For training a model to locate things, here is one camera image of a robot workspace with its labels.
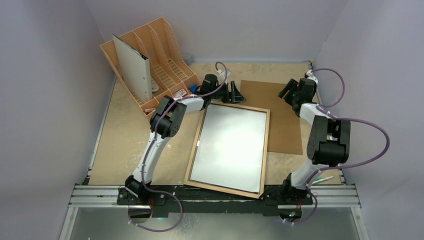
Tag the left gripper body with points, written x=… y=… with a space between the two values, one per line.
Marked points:
x=222 y=93

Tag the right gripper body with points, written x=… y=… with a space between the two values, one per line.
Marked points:
x=292 y=91

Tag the brown backing board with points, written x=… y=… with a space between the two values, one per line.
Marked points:
x=284 y=135

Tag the landscape photo print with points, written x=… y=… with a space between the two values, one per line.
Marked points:
x=228 y=145

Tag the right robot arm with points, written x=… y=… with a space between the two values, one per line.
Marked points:
x=328 y=144

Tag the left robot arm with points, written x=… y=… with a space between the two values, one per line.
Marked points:
x=165 y=123

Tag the blue small box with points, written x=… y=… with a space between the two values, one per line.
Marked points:
x=194 y=88

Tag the red white small box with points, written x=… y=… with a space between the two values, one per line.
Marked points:
x=180 y=93

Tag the orange file organizer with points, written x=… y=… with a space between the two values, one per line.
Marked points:
x=156 y=40

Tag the white binder folder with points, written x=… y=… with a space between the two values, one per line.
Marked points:
x=135 y=68

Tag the white pen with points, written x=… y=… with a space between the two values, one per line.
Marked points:
x=322 y=180

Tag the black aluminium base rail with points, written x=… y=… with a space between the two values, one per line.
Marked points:
x=199 y=200

